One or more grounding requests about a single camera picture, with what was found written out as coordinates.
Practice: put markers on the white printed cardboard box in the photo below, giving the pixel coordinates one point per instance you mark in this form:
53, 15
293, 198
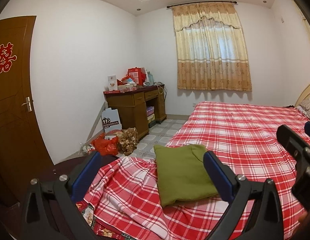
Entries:
111, 121

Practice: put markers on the red plastic bag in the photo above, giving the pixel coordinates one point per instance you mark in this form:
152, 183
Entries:
106, 146

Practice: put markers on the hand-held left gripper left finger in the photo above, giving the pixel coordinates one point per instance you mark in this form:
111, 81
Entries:
86, 175

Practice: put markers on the green striped sweater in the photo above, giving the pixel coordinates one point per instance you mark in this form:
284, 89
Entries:
180, 175

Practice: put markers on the brown patterned bag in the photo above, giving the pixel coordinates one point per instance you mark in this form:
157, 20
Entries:
127, 141

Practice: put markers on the clear plastic bottle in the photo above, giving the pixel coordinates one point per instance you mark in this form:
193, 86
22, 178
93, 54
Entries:
87, 148

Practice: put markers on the cream bed headboard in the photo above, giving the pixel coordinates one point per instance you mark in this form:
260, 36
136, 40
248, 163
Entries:
303, 92

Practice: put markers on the red printed quilt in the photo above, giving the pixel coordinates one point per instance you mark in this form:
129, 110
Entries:
95, 226

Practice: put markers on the red door decoration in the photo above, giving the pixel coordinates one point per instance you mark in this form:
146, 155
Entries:
3, 58

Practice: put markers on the red gift box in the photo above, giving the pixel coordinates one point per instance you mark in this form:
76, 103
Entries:
136, 76

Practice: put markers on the grey patterned pillow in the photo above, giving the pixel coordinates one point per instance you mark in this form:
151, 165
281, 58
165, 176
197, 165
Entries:
307, 107

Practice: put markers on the brown wooden desk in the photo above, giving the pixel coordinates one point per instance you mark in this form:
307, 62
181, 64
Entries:
125, 115

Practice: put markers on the black curtain rod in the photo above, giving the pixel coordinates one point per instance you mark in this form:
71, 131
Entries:
185, 4

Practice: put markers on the flat red white box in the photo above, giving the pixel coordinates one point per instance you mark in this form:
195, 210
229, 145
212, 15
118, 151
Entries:
127, 88

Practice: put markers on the yellow box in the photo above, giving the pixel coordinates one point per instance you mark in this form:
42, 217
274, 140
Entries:
151, 118

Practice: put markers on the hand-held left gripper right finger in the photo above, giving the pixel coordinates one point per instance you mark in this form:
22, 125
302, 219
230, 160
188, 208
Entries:
217, 175

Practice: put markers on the bed with red plaid sheet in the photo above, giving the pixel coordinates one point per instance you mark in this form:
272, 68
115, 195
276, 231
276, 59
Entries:
244, 135

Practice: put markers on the grey metal rod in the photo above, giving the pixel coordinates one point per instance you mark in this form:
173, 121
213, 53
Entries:
96, 121

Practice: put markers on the beige patterned window curtain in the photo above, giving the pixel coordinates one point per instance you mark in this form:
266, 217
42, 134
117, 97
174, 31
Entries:
212, 55

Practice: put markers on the brown wooden door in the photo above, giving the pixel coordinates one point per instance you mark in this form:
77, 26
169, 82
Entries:
10, 120

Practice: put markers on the small white box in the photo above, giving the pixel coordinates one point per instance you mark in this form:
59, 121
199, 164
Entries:
112, 82

